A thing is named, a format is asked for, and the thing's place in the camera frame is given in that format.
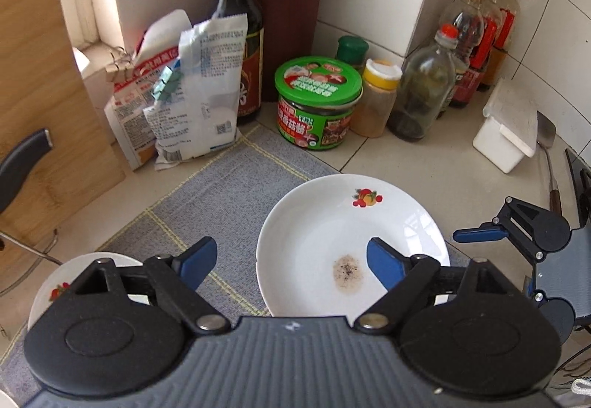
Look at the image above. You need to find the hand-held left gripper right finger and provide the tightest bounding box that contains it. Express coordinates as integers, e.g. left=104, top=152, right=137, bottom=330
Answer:
left=353, top=237, right=513, bottom=336

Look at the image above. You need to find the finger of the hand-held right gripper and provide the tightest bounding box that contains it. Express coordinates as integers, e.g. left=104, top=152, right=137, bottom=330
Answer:
left=452, top=198, right=551, bottom=263
left=524, top=273, right=546, bottom=306

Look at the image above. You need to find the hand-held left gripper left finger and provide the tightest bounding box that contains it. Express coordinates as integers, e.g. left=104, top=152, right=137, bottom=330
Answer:
left=69, top=236, right=232, bottom=336

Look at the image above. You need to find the white fruit-print plate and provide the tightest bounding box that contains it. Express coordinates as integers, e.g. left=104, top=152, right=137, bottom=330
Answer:
left=28, top=252, right=153, bottom=335
left=256, top=174, right=451, bottom=319

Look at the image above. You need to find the grey checked dish mat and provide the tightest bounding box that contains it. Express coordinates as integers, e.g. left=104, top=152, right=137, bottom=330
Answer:
left=0, top=124, right=467, bottom=408

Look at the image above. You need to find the white seasoning box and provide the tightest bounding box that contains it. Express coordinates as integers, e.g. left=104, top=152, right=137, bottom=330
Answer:
left=472, top=78, right=539, bottom=174

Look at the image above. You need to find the metal spatula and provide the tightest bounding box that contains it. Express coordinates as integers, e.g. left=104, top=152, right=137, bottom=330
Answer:
left=536, top=111, right=564, bottom=215

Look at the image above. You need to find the clear bottle with red cap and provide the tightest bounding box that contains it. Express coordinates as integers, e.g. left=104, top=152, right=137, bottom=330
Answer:
left=387, top=23, right=458, bottom=142

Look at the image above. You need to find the yellow-capped spice jar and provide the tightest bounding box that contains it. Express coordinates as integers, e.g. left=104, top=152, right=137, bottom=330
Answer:
left=351, top=59, right=403, bottom=138

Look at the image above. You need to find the red and white bag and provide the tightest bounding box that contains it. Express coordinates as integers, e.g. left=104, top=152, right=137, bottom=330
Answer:
left=104, top=10, right=195, bottom=171

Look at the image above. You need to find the white blue-print bag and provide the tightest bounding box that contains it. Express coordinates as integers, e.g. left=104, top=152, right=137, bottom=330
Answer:
left=143, top=17, right=249, bottom=171

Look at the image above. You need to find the green-lidded sauce jar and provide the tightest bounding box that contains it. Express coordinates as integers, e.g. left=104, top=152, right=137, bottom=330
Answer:
left=274, top=57, right=364, bottom=152

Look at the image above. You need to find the green-capped spice bottle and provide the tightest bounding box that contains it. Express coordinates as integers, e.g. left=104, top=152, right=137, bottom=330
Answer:
left=335, top=36, right=369, bottom=76

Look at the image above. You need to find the bamboo cutting board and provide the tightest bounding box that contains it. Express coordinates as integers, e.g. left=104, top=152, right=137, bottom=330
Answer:
left=0, top=0, right=126, bottom=247

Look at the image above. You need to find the dark soy sauce bottle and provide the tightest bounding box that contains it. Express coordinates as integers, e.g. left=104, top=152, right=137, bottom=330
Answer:
left=210, top=0, right=265, bottom=127

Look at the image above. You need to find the dark red knife block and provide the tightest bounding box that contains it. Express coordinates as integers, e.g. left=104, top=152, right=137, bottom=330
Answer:
left=249, top=0, right=340, bottom=104

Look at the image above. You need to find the metal wire rack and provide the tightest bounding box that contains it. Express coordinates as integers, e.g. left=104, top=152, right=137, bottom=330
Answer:
left=0, top=228, right=63, bottom=298

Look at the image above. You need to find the black-handled kitchen knife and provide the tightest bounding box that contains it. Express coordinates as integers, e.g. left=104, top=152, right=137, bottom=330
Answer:
left=0, top=128, right=55, bottom=215

